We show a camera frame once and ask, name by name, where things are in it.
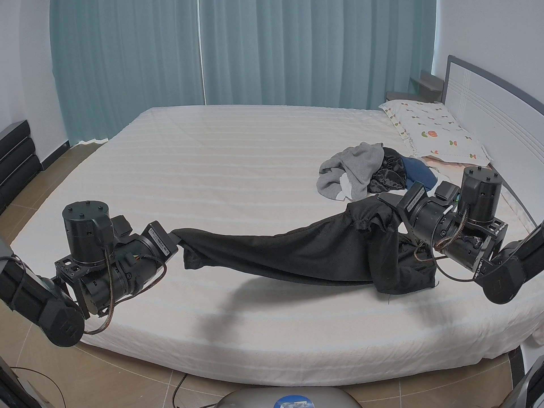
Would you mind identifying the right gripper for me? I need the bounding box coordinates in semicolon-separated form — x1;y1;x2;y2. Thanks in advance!
399;183;489;271

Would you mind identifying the dark blue garment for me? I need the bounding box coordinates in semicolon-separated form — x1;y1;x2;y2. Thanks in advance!
401;156;440;192

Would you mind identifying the black cable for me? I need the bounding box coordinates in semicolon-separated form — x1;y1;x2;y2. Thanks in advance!
433;255;479;282
171;372;207;408

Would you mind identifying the bed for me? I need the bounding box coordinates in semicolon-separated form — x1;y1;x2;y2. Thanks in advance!
8;55;544;388

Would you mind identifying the grey bedside table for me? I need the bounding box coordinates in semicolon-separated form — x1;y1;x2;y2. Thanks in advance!
386;70;445;103

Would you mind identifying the black T-shirt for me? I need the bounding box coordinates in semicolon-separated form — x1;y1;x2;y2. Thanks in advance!
172;194;438;295

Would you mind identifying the grey garment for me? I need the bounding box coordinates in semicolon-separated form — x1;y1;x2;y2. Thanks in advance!
316;142;385;202

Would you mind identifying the black chest of drawers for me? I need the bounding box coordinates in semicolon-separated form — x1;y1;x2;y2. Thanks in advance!
0;120;43;216

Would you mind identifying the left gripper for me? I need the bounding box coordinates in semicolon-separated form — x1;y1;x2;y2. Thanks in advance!
81;221;179;313

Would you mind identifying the white printed pillow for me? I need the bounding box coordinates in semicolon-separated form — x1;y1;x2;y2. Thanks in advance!
379;99;494;164

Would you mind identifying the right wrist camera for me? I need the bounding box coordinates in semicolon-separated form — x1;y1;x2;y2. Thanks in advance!
438;181;462;205

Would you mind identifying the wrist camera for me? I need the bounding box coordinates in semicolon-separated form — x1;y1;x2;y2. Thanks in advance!
110;214;133;245
438;181;462;205

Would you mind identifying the black shiny garment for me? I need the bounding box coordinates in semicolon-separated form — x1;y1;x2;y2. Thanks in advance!
367;146;411;194

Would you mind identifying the blue-green curtain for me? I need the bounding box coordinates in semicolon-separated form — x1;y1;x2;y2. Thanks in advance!
50;0;205;147
200;0;439;110

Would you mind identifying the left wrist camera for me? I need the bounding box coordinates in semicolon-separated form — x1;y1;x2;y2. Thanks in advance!
110;214;133;245

